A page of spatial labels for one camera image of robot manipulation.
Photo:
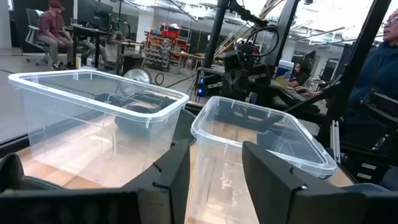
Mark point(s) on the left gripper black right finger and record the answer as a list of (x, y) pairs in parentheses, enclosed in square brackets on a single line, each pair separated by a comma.
[(267, 186)]

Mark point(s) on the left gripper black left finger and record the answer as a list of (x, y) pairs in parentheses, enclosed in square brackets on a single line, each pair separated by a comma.
[(171, 186)]

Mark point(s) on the blue denim cap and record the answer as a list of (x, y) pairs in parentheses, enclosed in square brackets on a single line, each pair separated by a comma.
[(388, 184)]

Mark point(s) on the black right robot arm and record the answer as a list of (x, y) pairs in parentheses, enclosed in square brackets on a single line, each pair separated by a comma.
[(248, 14)]

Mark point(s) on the clear plastic bin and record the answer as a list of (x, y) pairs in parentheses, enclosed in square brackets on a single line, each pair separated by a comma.
[(217, 174), (62, 130)]

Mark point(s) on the white and blue container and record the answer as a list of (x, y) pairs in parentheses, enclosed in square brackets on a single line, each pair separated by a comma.
[(284, 67)]

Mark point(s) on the shelf with red bins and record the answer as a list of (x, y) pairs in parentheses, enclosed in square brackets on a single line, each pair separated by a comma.
[(164, 40)]

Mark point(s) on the black computer monitor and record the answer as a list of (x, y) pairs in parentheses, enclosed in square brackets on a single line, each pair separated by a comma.
[(93, 12), (330, 70)]

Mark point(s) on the round floor fan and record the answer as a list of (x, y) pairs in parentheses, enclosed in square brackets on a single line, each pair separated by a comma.
[(136, 76)]

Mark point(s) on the black desk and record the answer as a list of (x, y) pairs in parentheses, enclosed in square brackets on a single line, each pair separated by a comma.
[(90, 31)]

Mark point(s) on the dark grey-blue cap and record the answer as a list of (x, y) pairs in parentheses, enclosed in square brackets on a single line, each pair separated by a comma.
[(12, 174)]

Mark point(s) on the seated person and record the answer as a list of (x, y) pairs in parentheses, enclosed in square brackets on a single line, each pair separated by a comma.
[(51, 25)]

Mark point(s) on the grey office chair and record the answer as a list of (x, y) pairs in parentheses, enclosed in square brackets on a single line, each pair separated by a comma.
[(31, 18)]

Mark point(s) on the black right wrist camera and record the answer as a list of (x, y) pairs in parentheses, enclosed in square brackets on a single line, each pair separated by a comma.
[(233, 60)]

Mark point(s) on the black frame post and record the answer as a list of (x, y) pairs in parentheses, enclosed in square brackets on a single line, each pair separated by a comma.
[(357, 62), (286, 28), (214, 31)]

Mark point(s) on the black table edge rail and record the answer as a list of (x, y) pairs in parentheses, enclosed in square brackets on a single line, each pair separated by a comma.
[(12, 146)]

